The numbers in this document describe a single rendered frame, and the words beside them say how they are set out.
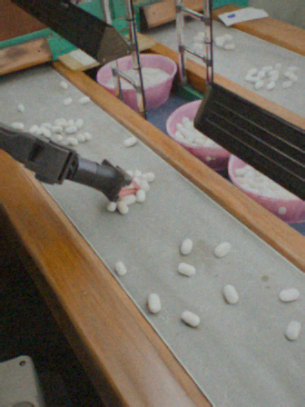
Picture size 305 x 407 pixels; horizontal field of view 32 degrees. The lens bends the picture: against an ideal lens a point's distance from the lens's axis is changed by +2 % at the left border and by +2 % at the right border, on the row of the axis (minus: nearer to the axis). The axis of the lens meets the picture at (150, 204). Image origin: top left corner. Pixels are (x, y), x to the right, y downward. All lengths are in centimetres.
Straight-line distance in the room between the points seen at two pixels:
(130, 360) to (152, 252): 28
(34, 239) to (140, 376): 42
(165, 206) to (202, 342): 39
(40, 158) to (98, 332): 37
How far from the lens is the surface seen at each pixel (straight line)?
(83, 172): 111
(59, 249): 111
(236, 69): 181
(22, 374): 130
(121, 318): 95
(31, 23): 195
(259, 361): 91
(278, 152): 74
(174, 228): 114
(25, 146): 109
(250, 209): 114
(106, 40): 116
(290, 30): 203
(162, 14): 210
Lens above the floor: 149
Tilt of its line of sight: 38 degrees down
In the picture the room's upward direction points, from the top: 8 degrees counter-clockwise
